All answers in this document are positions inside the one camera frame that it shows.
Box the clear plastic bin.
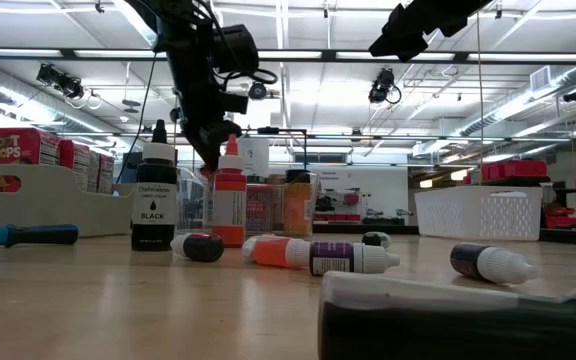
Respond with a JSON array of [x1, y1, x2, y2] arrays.
[[176, 167, 319, 237]]

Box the orange dropper bottle white cap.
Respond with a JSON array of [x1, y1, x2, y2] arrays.
[[250, 235, 314, 271]]

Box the white perforated plastic basket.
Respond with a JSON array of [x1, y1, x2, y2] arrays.
[[414, 185, 544, 243]]

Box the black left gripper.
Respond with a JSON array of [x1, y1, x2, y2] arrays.
[[170, 69, 250, 172]]

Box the black overhead camera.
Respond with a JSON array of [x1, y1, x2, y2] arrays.
[[247, 80, 268, 101]]

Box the black ceiling spotlight cluster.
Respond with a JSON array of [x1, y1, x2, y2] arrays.
[[36, 62, 85, 100]]

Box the red Froot Loops cereal box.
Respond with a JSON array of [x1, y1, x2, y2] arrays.
[[0, 126, 63, 194], [59, 138, 92, 192]]

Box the purple label dropper bottle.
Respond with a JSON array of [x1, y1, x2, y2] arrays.
[[309, 240, 402, 277]]

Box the white paper sign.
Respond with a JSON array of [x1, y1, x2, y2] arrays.
[[239, 137, 271, 177]]

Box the dark tube red cap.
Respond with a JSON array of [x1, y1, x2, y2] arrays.
[[317, 271, 576, 360]]

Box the background computer monitor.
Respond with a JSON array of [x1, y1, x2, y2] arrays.
[[117, 151, 144, 185]]

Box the small green-capped bottle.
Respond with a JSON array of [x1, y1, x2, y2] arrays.
[[361, 230, 393, 250]]

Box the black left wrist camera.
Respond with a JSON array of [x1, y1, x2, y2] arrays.
[[211, 23, 261, 76]]

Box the silver ventilation duct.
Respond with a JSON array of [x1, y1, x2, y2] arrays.
[[0, 58, 129, 135]]

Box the black ceiling camera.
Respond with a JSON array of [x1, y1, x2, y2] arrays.
[[367, 67, 402, 105]]

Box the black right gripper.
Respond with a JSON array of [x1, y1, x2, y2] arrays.
[[367, 0, 492, 64]]

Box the red label dropper bottle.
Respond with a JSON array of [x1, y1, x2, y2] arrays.
[[241, 234, 260, 262], [171, 231, 226, 264]]

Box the overhead rig light bar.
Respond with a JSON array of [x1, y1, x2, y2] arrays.
[[0, 47, 576, 64]]

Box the dark tube teal cap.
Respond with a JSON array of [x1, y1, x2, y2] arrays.
[[0, 223, 81, 250]]

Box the orange food colour bottle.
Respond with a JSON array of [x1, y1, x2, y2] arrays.
[[212, 133, 248, 249]]

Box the red storage bins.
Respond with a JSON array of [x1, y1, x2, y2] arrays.
[[480, 159, 549, 184]]

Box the black food colour bottle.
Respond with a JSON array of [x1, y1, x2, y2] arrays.
[[130, 118, 179, 252]]

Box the orange spice jar black lid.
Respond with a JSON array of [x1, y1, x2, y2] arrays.
[[283, 168, 314, 237]]

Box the pink cereal box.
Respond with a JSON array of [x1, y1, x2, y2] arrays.
[[97, 153, 116, 195]]

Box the beige plastic organiser bin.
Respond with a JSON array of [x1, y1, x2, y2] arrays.
[[0, 162, 138, 240]]

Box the white ceiling vent box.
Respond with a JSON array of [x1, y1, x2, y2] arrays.
[[528, 64, 552, 92]]

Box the dark dropper bottle white cap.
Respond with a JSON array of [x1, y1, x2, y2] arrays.
[[449, 242, 540, 285]]

